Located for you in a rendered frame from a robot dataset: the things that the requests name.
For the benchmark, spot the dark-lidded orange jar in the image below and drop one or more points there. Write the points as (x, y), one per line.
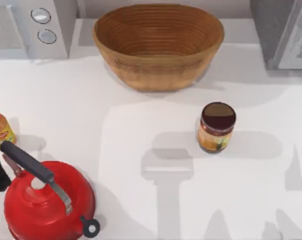
(216, 127)

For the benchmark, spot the brown wicker basket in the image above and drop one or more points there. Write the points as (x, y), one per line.
(158, 42)

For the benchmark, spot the red kettle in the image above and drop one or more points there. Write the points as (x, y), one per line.
(48, 200)

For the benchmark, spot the grey microwave knob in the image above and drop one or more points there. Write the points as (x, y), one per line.
(40, 15)
(47, 36)

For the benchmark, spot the red-capped yellow bottle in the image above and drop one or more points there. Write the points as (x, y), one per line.
(2, 130)

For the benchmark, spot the grey cabinet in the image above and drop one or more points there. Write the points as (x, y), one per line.
(283, 32)

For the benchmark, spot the pale microwave oven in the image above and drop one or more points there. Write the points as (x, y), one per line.
(18, 27)

